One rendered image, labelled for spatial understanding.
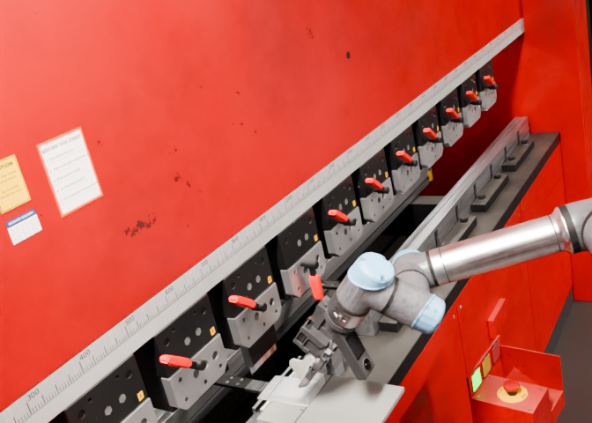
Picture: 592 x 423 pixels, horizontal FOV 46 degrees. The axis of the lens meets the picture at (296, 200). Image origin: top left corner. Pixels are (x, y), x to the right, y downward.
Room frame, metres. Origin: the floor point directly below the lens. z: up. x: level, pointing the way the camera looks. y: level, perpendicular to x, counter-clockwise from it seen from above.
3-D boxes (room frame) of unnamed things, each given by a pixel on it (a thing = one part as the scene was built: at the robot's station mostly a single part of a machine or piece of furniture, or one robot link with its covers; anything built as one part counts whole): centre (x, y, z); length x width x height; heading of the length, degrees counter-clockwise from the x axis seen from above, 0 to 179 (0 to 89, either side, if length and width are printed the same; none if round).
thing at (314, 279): (1.42, 0.00, 1.20); 0.04 x 0.02 x 0.10; 54
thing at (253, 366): (1.33, 0.15, 1.13); 0.10 x 0.02 x 0.10; 144
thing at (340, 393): (1.25, 0.02, 1.00); 0.26 x 0.18 x 0.01; 54
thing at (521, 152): (2.77, -0.95, 0.89); 0.30 x 0.05 x 0.03; 144
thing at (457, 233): (2.12, -0.49, 0.89); 0.30 x 0.05 x 0.03; 144
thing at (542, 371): (1.46, -0.43, 0.75); 0.20 x 0.16 x 0.18; 138
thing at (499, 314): (2.07, -0.58, 0.59); 0.15 x 0.02 x 0.07; 144
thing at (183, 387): (1.15, 0.27, 1.26); 0.15 x 0.09 x 0.17; 144
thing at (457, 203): (2.36, -0.59, 0.92); 1.68 x 0.06 x 0.10; 144
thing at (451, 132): (2.29, -0.54, 1.26); 0.15 x 0.09 x 0.17; 144
